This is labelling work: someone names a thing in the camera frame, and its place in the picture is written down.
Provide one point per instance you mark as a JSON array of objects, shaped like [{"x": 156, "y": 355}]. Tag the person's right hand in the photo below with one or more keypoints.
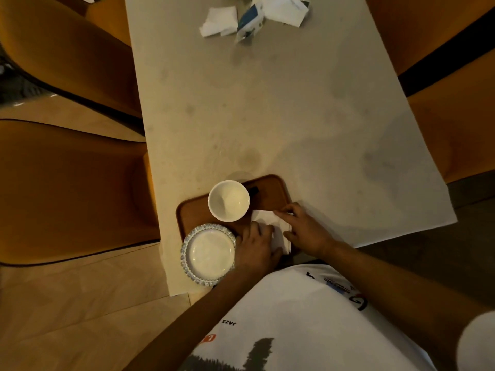
[{"x": 309, "y": 233}]

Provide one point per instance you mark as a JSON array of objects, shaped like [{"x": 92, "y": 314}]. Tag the person's left hand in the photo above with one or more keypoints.
[{"x": 255, "y": 253}]

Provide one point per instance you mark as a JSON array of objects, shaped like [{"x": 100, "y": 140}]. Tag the person's right thumb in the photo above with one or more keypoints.
[{"x": 290, "y": 239}]

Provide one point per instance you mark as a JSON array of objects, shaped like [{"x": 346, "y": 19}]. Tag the person's left thumb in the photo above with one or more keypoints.
[{"x": 277, "y": 255}]

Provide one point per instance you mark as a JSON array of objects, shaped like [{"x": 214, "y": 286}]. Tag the person's right middle finger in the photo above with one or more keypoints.
[{"x": 296, "y": 208}]

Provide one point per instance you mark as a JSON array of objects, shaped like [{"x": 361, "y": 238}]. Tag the white paper napkin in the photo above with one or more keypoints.
[{"x": 267, "y": 219}]

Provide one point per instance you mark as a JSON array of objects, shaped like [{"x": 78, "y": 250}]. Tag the person's left forearm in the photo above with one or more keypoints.
[{"x": 193, "y": 324}]

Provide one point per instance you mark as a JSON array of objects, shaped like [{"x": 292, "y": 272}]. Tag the person's right forearm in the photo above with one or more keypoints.
[{"x": 390, "y": 289}]

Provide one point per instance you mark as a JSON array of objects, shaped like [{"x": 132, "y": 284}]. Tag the white ceramic bowl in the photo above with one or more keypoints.
[{"x": 229, "y": 200}]

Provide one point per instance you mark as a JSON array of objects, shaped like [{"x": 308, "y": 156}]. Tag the white plate with patterned rim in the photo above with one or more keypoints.
[{"x": 209, "y": 254}]

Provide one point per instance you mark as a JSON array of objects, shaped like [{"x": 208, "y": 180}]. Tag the white printed t-shirt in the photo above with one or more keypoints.
[{"x": 309, "y": 324}]

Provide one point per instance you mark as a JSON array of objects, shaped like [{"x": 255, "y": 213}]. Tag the brown plastic tray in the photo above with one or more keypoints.
[{"x": 197, "y": 212}]

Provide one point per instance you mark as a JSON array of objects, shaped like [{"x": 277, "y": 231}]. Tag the orange upholstered chair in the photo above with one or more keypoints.
[
  {"x": 456, "y": 127},
  {"x": 65, "y": 46},
  {"x": 73, "y": 193},
  {"x": 429, "y": 26}
]

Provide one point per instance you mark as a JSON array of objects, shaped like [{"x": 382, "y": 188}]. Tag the blue and white packet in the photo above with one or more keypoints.
[{"x": 249, "y": 21}]

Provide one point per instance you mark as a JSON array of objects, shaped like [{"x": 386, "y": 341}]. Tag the large crumpled white napkin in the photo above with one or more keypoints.
[{"x": 286, "y": 9}]

